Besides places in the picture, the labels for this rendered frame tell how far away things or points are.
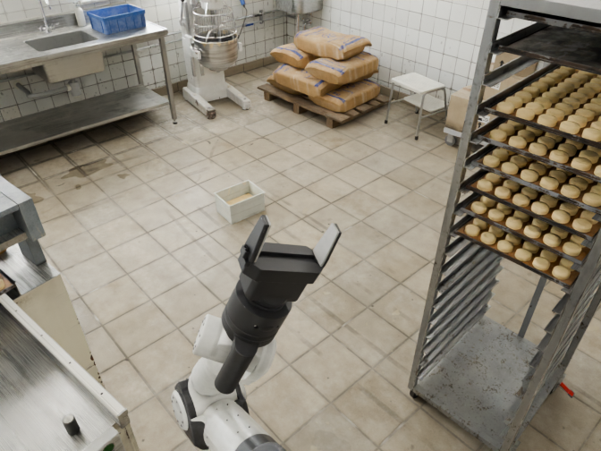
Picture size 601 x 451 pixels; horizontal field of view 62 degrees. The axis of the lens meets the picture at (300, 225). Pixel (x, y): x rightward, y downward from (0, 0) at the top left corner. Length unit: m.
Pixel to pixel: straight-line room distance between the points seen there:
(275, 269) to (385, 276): 2.51
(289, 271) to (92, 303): 2.57
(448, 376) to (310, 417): 0.67
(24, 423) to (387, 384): 1.63
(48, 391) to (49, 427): 0.12
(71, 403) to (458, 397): 1.61
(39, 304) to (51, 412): 0.57
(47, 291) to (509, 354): 2.08
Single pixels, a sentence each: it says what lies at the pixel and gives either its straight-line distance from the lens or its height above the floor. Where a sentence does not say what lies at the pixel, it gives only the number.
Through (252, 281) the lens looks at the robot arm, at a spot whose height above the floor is 1.65.
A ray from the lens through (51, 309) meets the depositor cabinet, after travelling 2.15.
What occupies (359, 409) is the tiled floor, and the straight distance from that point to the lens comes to 2.52.
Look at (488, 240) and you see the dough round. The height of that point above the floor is 1.06.
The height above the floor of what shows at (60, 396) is 0.84.
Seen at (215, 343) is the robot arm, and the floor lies 1.51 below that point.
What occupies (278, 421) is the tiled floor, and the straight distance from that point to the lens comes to 2.48.
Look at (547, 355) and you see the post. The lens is 1.90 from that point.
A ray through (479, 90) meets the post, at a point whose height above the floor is 1.56.
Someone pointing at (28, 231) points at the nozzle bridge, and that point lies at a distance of 1.95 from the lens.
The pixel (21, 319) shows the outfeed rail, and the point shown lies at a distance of 1.87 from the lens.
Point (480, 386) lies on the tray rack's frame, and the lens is 2.53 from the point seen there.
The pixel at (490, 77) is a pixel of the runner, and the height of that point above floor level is 1.59.
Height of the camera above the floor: 2.10
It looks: 37 degrees down
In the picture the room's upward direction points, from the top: straight up
